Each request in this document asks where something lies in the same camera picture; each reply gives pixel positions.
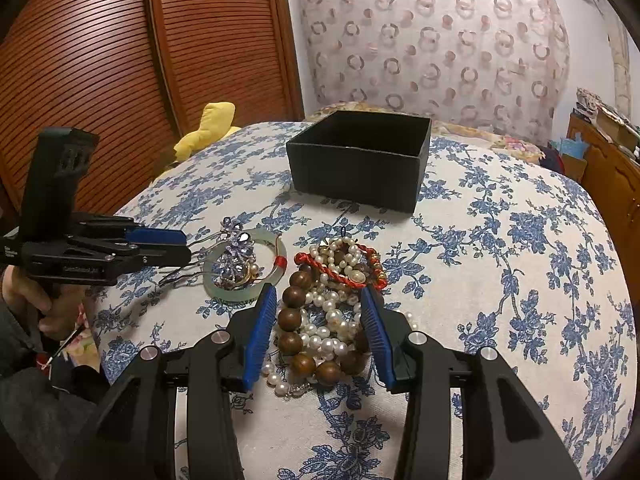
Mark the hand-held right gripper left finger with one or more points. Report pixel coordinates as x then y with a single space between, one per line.
261 340

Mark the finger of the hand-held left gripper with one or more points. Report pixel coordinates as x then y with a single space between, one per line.
155 235
165 257

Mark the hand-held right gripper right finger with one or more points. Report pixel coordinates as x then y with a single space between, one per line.
376 332

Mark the pale green jade bangle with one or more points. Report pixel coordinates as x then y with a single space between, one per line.
216 287

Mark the crystal flower brooch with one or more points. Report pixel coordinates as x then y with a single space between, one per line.
235 252

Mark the black jewelry box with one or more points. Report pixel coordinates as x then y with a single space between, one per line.
360 160

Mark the person's left forearm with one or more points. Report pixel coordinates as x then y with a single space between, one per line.
35 410

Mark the person's left hand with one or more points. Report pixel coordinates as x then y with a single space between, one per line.
20 292

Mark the yellow plush toy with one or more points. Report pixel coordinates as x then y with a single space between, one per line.
207 130

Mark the blue floral tablecloth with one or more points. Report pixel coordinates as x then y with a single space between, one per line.
500 260

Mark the brown slatted wooden wardrobe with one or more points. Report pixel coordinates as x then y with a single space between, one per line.
125 60

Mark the floral bed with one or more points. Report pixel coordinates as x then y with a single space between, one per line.
480 134

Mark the dark blue blanket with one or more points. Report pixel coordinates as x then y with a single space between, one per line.
550 160

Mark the blue paper gift bag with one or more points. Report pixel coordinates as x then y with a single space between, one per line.
570 152

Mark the wooden sideboard cabinet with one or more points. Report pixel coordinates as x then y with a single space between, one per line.
610 180

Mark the sheer circle-patterned curtain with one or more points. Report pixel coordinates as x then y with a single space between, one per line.
425 45

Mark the cardboard box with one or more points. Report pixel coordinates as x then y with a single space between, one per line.
620 127

